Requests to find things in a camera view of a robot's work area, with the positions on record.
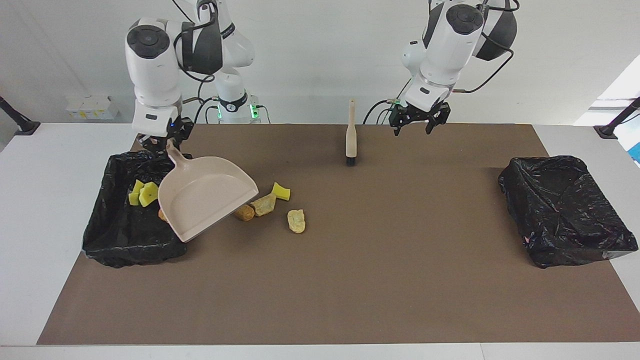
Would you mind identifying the yellowish beige bread chunk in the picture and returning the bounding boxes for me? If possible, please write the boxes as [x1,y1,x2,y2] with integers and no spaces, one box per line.
[287,209,306,234]

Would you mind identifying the beige plastic dustpan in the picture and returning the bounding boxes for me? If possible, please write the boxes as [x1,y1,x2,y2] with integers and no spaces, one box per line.
[157,138,260,244]

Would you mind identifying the black camera stand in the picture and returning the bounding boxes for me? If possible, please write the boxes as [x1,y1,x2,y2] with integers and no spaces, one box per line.
[0,96,41,137]
[593,96,640,140]

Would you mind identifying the bin wrapped in black bag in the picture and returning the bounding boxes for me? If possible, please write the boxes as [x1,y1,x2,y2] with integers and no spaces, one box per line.
[497,155,639,269]

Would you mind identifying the yellow and green sponge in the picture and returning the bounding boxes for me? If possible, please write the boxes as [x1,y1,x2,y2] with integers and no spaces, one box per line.
[138,182,160,208]

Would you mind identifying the brown table mat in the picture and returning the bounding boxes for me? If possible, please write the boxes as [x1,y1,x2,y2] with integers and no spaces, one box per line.
[36,123,640,346]

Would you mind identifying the black base cable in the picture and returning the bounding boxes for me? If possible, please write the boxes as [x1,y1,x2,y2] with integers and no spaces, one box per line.
[194,96,221,124]
[362,77,413,125]

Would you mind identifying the pale beige bread chunk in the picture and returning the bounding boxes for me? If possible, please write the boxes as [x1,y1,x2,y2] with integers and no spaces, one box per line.
[250,192,277,217]

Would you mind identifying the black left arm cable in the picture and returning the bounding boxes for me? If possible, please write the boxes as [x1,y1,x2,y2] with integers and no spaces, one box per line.
[452,0,521,95]

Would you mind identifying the white box with yellow labels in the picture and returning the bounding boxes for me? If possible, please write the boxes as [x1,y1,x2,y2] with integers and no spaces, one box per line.
[66,96,121,121]

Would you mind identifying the beige hand brush black bristles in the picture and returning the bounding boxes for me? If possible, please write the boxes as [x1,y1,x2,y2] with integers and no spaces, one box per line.
[345,99,359,167]

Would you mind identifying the notched yellow sponge piece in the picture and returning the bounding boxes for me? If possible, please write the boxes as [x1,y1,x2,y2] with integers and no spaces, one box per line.
[128,179,146,207]

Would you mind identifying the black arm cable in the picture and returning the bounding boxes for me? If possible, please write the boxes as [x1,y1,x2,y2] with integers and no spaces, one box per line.
[172,0,221,108]
[452,0,521,95]

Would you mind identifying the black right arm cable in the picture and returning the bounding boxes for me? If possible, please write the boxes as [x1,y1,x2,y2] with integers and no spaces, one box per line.
[172,0,221,108]

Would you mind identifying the open bin with black bag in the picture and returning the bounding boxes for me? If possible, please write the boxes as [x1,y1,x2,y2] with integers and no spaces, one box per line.
[81,150,199,269]

